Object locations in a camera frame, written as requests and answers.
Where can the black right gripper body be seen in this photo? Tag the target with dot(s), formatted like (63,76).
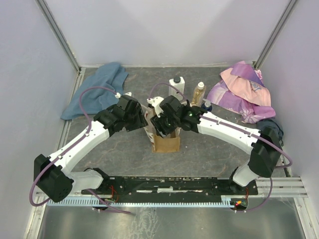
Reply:
(167,123)

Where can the white bottle grey cap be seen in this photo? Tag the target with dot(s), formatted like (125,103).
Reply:
(179,83)

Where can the dark blue pump bottle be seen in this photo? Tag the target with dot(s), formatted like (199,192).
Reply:
(207,105)

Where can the amber liquid clear bottle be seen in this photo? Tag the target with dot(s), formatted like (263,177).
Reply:
(198,94)

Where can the blue denim cloth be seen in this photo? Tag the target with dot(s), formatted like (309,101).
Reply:
(97,92)

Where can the pink purple floral cloth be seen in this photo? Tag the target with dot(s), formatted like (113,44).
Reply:
(241,90)

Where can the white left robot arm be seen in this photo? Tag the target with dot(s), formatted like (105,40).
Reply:
(53,174)

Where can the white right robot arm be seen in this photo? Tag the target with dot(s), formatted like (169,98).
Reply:
(262,146)

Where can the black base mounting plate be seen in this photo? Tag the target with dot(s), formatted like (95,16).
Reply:
(170,189)

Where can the dark navy cloth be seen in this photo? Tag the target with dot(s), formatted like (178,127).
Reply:
(274,125)

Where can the light blue cable duct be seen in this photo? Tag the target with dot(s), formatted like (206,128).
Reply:
(96,203)

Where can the aluminium frame rail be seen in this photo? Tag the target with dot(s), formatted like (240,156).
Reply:
(277,187)

